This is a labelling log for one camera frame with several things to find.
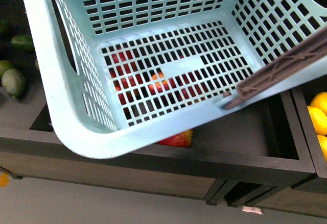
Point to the yellow lemon top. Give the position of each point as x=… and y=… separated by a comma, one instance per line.
x=319, y=101

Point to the yellow lemon bottom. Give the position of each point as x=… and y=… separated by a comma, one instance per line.
x=323, y=145

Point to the yellow lemon middle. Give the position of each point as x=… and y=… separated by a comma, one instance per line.
x=318, y=119

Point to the green mango behind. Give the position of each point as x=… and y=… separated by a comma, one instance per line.
x=4, y=66

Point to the green mango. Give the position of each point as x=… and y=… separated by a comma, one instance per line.
x=14, y=83
x=4, y=66

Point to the orange floor marker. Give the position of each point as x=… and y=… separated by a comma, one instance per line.
x=4, y=180

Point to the yellow lemon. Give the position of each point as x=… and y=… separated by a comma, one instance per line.
x=319, y=101
x=318, y=119
x=323, y=145

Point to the white label tag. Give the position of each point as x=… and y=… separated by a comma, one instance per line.
x=252, y=210

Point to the dark wooden display stand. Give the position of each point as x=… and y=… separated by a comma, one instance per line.
x=266, y=155

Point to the red apple under basket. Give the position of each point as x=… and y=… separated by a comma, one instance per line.
x=183, y=139

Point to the light blue plastic basket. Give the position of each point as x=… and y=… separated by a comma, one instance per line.
x=120, y=75

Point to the green mango front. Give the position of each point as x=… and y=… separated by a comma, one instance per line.
x=14, y=83

